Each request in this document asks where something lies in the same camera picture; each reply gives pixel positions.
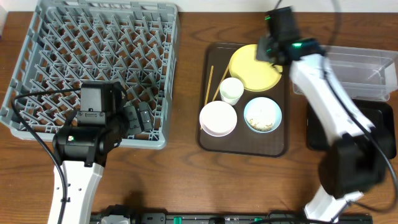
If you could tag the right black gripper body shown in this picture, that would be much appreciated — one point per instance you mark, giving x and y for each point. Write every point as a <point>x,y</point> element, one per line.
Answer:
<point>267,49</point>

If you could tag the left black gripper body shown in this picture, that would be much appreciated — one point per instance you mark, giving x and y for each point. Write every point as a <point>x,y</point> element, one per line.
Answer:
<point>132,119</point>

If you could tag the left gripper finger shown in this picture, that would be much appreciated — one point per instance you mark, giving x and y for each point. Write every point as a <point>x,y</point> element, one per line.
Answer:
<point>145,116</point>
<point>134,124</point>

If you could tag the white cup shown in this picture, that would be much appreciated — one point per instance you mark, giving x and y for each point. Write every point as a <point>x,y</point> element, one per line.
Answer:
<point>231,89</point>

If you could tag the light blue bowl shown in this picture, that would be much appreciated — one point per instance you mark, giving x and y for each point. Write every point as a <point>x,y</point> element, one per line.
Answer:
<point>263,107</point>

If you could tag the rice food scraps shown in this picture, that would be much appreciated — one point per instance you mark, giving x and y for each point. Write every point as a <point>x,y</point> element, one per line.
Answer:
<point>262,124</point>

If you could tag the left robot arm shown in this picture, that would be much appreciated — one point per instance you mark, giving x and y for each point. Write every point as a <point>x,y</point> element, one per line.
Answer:
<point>82,144</point>

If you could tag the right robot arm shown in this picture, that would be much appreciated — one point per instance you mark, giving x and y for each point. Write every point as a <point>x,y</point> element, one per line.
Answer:
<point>357,159</point>

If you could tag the black waste tray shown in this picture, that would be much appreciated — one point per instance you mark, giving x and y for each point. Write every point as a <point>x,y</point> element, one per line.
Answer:
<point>379,113</point>

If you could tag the yellow plate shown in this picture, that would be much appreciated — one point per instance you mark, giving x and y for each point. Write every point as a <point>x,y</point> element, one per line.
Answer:
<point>255,75</point>

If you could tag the right wooden chopstick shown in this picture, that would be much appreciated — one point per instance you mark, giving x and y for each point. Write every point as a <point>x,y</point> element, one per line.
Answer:
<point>222,79</point>

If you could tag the wooden chopstick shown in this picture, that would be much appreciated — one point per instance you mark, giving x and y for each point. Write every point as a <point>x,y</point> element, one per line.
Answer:
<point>208,86</point>
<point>222,79</point>

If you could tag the left wooden chopstick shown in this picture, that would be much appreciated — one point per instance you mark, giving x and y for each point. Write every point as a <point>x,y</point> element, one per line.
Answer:
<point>208,86</point>

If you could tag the clear plastic bin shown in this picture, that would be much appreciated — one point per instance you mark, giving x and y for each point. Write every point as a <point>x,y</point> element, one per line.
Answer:
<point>364,74</point>

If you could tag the grey plastic dish rack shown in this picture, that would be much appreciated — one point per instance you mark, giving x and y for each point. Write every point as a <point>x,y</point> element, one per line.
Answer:
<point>71,42</point>

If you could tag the brown serving tray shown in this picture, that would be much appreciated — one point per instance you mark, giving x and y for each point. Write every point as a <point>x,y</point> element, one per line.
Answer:
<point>242,140</point>

